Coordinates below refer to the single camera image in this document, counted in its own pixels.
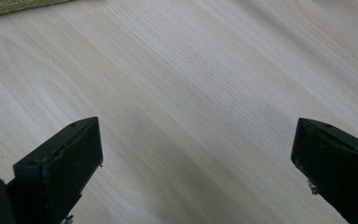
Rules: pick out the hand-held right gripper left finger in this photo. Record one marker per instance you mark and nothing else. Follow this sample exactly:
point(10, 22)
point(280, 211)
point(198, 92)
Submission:
point(65, 168)

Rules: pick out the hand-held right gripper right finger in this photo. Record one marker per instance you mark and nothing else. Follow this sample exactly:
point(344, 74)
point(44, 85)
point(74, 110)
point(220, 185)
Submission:
point(338, 168)

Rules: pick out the green woven mat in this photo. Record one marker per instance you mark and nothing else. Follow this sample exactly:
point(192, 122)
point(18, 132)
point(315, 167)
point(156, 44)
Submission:
point(9, 6)

